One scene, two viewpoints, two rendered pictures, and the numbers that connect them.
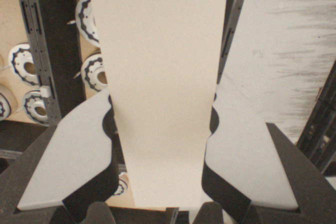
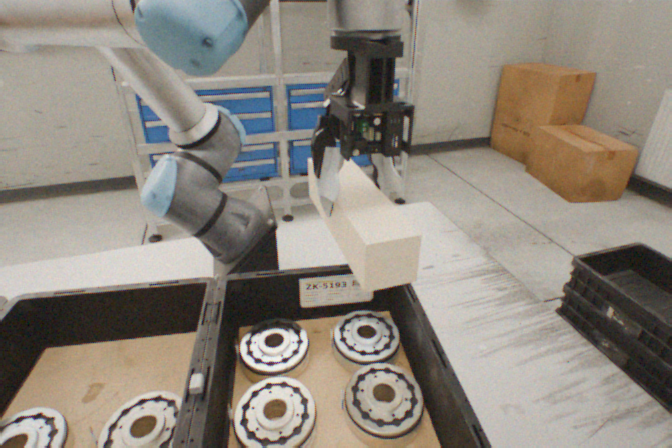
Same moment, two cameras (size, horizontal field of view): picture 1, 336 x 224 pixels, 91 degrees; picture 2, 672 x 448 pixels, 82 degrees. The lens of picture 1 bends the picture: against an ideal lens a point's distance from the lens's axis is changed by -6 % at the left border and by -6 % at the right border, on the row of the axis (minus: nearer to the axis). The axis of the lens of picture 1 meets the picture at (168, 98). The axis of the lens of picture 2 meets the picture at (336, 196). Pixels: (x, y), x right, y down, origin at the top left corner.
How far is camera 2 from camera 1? 0.51 m
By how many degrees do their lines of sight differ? 93
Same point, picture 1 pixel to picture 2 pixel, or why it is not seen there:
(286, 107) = not seen: outside the picture
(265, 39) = (501, 386)
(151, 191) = (372, 228)
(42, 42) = (215, 329)
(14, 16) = (142, 381)
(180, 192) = (395, 225)
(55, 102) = (202, 407)
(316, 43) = (575, 369)
